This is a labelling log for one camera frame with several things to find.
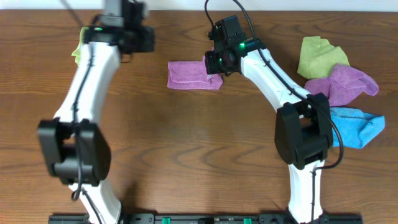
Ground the purple cloth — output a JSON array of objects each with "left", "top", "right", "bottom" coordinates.
[
  {"left": 304, "top": 64, "right": 379, "bottom": 106},
  {"left": 167, "top": 57, "right": 223, "bottom": 90}
]

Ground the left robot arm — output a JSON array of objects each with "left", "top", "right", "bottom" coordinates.
[{"left": 37, "top": 0, "right": 155, "bottom": 223}]

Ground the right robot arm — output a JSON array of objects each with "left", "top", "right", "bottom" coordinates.
[{"left": 205, "top": 25, "right": 333, "bottom": 223}]

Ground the folded green cloth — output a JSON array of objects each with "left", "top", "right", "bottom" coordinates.
[{"left": 71, "top": 26, "right": 88, "bottom": 65}]

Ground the crumpled green cloth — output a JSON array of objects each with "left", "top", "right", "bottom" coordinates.
[{"left": 297, "top": 36, "right": 349, "bottom": 80}]

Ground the crumpled purple cloth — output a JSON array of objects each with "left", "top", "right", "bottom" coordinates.
[{"left": 304, "top": 64, "right": 379, "bottom": 106}]

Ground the crumpled blue cloth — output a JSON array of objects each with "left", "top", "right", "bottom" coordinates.
[{"left": 330, "top": 107, "right": 386, "bottom": 149}]

